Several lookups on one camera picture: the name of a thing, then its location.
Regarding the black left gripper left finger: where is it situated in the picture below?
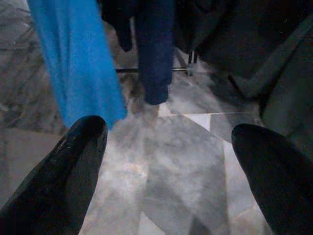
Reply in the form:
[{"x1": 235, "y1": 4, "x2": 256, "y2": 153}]
[{"x1": 0, "y1": 115, "x2": 108, "y2": 235}]

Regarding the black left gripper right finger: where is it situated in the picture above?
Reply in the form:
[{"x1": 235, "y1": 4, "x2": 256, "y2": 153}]
[{"x1": 231, "y1": 123, "x2": 313, "y2": 235}]

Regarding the light blue garment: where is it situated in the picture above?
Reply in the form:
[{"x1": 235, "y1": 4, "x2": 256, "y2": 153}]
[{"x1": 26, "y1": 0, "x2": 128, "y2": 130}]

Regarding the grey green sofa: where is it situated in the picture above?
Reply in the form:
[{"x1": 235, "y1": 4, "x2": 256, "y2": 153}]
[{"x1": 175, "y1": 0, "x2": 313, "y2": 157}]

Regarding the black metal drying rack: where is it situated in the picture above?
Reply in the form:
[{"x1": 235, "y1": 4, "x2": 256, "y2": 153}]
[{"x1": 114, "y1": 50, "x2": 199, "y2": 77}]

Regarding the navy blue garment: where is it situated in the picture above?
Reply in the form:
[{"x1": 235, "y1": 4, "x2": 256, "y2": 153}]
[{"x1": 133, "y1": 0, "x2": 176, "y2": 106}]

